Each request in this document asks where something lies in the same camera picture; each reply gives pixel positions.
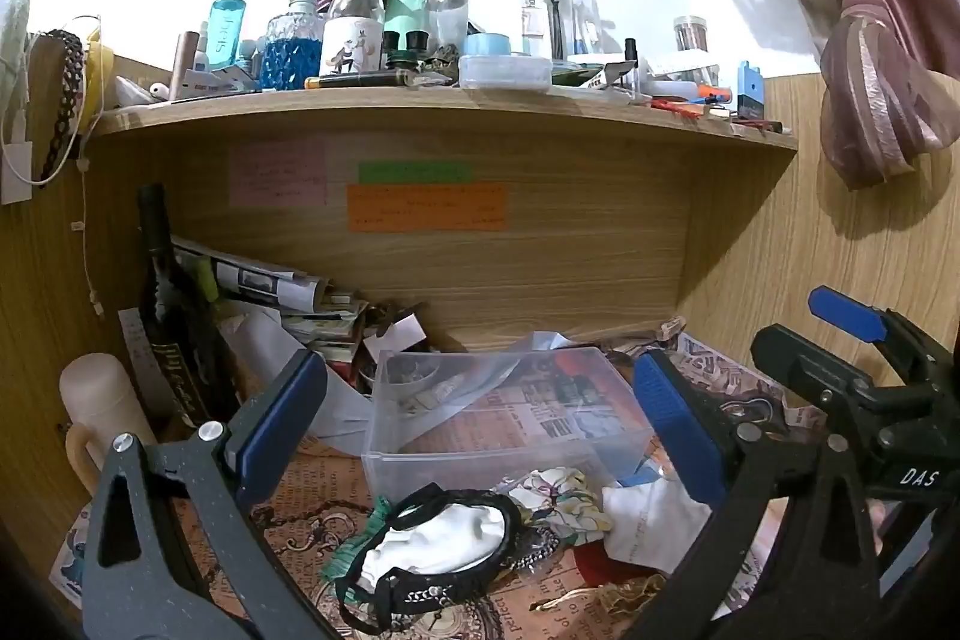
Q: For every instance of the white cloth with black lace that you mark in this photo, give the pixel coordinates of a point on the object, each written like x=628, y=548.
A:
x=442, y=535

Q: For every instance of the small black capped bottle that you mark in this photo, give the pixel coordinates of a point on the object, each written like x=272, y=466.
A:
x=634, y=57

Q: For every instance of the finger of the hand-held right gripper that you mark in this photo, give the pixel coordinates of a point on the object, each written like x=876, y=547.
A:
x=847, y=312
x=795, y=359

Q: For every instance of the clear bottle with illustrated label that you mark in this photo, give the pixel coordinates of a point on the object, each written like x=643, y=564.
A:
x=352, y=33

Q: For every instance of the faceted glass bottle blue liquid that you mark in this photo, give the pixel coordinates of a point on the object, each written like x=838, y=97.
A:
x=291, y=55

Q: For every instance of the wooden shelf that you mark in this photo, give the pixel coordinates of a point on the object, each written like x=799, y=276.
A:
x=450, y=111

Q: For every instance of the red cloth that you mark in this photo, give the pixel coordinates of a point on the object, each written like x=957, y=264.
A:
x=607, y=561

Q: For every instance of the clear glass jar metal cap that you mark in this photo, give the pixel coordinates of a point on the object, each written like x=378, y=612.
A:
x=448, y=14

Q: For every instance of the green sticky note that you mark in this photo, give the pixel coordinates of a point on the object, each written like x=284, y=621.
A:
x=416, y=172

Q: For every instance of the dark wine bottle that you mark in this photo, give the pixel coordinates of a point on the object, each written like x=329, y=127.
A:
x=176, y=347

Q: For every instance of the clear lidded plastic box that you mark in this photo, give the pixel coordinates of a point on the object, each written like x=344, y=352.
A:
x=504, y=72

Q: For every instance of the cream thermos mug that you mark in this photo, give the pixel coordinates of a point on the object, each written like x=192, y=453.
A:
x=101, y=407

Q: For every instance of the black and gold pen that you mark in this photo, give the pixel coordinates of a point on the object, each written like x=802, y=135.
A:
x=352, y=80

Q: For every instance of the blue rectangular box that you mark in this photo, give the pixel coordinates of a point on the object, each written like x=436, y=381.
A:
x=750, y=89

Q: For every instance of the light blue tape roll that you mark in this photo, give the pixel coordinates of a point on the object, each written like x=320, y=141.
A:
x=487, y=45

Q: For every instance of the floral patterned cloth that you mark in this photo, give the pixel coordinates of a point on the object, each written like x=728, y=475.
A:
x=559, y=497

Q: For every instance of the white paper sheet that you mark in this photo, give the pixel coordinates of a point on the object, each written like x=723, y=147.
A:
x=262, y=336

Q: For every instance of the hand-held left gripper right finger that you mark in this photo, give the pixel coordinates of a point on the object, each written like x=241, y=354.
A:
x=671, y=426

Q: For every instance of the plain white cloth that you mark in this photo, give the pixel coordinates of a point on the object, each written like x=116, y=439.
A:
x=652, y=524

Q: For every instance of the small white cardboard box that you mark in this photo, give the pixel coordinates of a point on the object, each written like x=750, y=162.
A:
x=405, y=334

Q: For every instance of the white wall adapter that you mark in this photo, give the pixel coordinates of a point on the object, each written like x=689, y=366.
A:
x=15, y=171

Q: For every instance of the tall blue liquid bottle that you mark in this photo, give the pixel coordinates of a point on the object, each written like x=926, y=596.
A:
x=227, y=33

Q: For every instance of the white model airplane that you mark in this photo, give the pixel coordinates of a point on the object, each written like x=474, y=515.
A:
x=217, y=83

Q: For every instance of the clear jar of brown sticks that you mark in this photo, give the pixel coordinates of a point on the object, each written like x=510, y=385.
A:
x=690, y=34

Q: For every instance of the pink sticky note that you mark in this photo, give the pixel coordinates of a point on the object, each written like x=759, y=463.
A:
x=277, y=175

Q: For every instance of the orange sticky note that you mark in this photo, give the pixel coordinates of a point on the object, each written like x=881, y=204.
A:
x=427, y=207

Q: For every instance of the brown tube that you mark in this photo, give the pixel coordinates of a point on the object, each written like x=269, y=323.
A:
x=182, y=66

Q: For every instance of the braided brown headband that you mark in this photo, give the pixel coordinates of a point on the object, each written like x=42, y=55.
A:
x=69, y=85

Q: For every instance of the clear tool package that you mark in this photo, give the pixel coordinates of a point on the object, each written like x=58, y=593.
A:
x=555, y=10

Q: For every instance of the gold lace trim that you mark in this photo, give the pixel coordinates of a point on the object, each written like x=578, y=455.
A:
x=622, y=595

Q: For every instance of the clear plastic storage bin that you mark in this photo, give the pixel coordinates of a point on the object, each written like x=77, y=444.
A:
x=510, y=430

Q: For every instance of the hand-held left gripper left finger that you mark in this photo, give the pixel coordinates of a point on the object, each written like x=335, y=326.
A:
x=289, y=411

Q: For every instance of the stack of newspapers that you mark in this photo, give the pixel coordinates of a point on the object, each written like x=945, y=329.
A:
x=300, y=302

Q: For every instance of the mauve striped curtain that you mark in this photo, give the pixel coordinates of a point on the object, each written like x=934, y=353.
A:
x=862, y=10

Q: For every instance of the newspaper print table cover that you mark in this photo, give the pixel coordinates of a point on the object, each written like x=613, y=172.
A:
x=315, y=520

